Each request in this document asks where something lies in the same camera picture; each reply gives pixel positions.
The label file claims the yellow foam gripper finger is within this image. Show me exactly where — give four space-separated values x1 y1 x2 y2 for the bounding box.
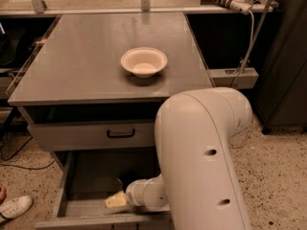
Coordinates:
105 191 128 208

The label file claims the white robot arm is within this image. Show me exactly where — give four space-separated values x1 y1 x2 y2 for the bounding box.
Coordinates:
105 87 252 230

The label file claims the open grey middle drawer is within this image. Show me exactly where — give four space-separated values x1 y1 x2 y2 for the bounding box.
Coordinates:
35 148 172 230

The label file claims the grey upper drawer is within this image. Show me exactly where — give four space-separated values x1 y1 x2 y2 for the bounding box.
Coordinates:
28 120 154 151

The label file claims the grey drawer cabinet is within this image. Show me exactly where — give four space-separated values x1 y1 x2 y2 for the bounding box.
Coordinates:
7 12 217 230

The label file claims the white sneaker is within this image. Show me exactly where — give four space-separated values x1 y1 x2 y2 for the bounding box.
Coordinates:
0 195 34 222

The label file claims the white paper bowl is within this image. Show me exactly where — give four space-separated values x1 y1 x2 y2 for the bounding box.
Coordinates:
121 47 168 78

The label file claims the dark side cabinet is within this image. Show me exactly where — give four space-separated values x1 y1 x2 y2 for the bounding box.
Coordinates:
252 0 307 134

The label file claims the white power strip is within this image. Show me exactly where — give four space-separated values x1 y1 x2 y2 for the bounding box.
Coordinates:
201 0 253 16

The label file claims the black drawer handle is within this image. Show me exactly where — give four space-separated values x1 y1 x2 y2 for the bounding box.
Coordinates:
106 128 135 139

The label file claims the black floor cable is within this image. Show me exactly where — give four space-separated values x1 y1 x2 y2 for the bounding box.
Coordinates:
0 135 56 171

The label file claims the grey metal bracket box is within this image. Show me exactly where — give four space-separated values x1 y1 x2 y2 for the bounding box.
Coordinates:
209 68 259 89

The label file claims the white power cable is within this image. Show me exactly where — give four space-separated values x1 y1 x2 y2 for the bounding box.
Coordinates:
228 10 256 150

